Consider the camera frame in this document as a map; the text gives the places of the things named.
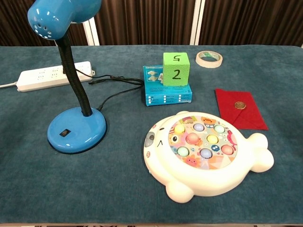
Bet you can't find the blue gooseneck desk lamp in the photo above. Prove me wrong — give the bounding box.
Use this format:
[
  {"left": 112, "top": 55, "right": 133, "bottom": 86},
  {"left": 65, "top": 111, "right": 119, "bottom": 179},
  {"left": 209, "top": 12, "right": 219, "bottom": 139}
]
[{"left": 27, "top": 0, "right": 107, "bottom": 154}]

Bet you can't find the blue cardboard box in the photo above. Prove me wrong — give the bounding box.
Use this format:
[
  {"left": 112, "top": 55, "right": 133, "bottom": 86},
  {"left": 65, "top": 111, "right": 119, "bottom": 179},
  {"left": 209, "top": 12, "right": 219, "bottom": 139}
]
[{"left": 142, "top": 65, "right": 193, "bottom": 107}]

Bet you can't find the green numbered foam cube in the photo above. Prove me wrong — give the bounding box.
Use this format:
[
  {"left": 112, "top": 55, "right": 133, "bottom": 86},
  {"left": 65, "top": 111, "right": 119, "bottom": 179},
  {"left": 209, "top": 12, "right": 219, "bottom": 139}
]
[{"left": 162, "top": 52, "right": 189, "bottom": 87}]

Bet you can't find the white seal whack-a-mole toy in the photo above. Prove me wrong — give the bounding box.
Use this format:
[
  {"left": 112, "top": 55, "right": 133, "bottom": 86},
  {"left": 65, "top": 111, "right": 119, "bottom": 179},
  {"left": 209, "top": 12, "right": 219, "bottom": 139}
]
[{"left": 143, "top": 111, "right": 275, "bottom": 196}]

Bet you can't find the beige masking tape roll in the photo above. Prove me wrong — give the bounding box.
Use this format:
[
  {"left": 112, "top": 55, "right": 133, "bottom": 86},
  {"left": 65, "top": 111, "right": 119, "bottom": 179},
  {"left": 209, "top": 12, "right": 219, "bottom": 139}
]
[{"left": 195, "top": 50, "right": 223, "bottom": 69}]

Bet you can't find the teal table cloth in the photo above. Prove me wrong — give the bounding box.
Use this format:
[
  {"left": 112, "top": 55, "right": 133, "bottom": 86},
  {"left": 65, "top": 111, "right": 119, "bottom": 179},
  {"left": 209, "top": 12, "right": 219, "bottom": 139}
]
[{"left": 0, "top": 44, "right": 303, "bottom": 225}]

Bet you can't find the dark brown pleated curtain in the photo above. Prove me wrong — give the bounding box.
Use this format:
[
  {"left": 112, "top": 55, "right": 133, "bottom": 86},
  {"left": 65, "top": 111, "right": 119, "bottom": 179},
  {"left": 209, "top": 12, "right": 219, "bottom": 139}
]
[{"left": 0, "top": 0, "right": 303, "bottom": 47}]

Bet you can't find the red envelope with wax seal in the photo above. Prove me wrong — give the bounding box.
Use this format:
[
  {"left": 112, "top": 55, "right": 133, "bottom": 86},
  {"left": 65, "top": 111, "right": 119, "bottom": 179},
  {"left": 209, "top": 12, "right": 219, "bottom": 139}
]
[{"left": 214, "top": 88, "right": 269, "bottom": 131}]

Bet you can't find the white power strip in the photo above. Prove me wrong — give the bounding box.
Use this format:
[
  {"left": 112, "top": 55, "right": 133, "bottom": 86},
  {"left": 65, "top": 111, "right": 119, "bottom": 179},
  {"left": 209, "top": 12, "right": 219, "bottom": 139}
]
[{"left": 17, "top": 61, "right": 96, "bottom": 93}]

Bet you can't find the black power cable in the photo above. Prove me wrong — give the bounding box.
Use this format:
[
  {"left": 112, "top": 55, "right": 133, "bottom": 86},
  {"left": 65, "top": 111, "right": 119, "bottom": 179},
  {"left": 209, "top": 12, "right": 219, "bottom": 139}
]
[{"left": 88, "top": 75, "right": 145, "bottom": 111}]

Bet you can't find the white partition frame post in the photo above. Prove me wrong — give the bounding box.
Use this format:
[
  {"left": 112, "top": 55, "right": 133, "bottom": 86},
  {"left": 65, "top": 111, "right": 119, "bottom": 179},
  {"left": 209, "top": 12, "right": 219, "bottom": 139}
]
[
  {"left": 189, "top": 0, "right": 205, "bottom": 45},
  {"left": 81, "top": 17, "right": 100, "bottom": 46}
]

